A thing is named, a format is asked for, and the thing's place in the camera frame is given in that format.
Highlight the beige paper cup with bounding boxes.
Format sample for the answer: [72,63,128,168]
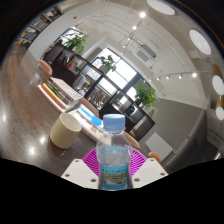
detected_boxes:
[49,112,83,150]

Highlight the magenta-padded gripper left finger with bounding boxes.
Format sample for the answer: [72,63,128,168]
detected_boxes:
[60,148,100,190]

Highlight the dark open shelf unit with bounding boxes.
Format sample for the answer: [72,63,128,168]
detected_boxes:
[42,42,157,142]

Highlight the wall bookshelf with books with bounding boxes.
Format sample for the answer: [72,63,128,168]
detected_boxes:
[13,4,64,46]

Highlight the large window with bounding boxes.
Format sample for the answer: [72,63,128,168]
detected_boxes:
[91,48,142,102]

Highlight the ceiling lights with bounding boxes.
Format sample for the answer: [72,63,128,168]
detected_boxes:
[123,0,224,121]

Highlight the white ceiling air conditioner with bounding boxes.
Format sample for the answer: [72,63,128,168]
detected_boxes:
[134,44,158,65]

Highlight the clear blue-capped water bottle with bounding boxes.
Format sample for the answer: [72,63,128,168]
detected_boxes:
[95,113,134,191]

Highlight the stack of books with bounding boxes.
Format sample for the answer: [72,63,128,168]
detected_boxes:
[37,77,84,113]

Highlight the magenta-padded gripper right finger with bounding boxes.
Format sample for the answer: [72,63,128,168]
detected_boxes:
[130,148,169,189]

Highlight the potted green plant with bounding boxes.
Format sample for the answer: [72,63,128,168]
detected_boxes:
[134,83,158,109]
[99,54,118,72]
[63,30,89,55]

